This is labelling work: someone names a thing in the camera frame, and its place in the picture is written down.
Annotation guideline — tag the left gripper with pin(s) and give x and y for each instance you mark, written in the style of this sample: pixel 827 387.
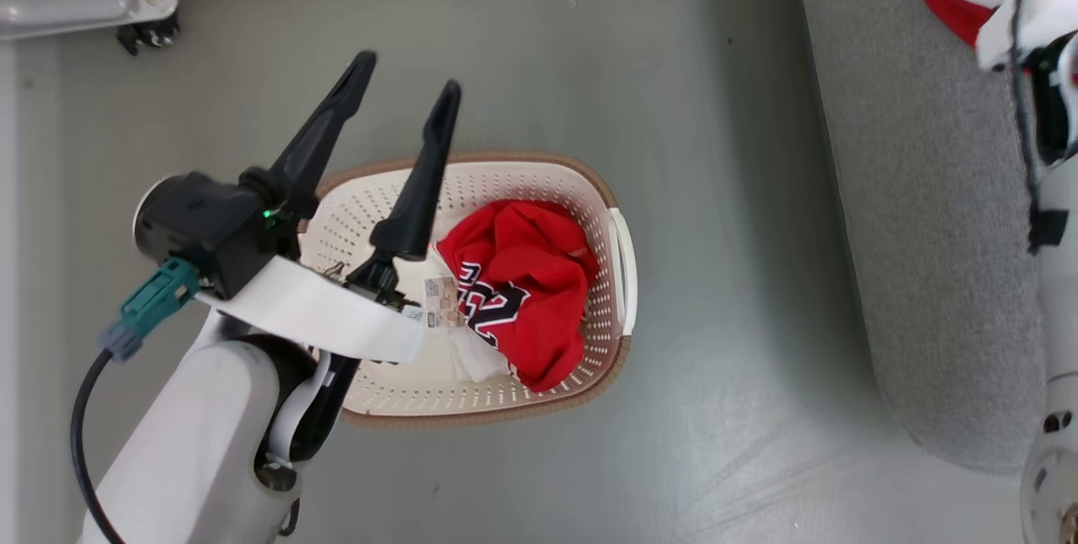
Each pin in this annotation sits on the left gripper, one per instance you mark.
pixel 202 224

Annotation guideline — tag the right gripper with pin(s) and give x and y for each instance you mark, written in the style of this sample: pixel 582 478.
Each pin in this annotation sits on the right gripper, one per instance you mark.
pixel 1040 13

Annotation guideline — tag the red jersey with navy letters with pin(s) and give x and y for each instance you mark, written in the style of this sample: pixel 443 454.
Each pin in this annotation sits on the red jersey with navy letters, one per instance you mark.
pixel 530 274

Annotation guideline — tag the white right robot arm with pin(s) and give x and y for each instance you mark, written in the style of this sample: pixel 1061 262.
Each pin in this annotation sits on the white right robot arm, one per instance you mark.
pixel 1057 317

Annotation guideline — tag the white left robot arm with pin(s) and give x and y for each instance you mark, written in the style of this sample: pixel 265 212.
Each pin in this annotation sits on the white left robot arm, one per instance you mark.
pixel 185 443

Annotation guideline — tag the grey fabric sofa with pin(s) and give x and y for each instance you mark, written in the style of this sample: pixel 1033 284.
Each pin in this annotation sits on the grey fabric sofa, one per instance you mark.
pixel 926 190

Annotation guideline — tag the white perforated laundry basket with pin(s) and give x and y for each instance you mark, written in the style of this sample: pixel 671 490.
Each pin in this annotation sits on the white perforated laundry basket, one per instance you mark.
pixel 522 182

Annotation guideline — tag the paper label sticker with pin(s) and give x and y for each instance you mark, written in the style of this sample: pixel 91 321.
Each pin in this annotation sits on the paper label sticker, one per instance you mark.
pixel 440 304

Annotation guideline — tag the black caster wheel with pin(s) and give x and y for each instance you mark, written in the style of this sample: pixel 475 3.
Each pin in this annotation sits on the black caster wheel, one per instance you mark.
pixel 147 34

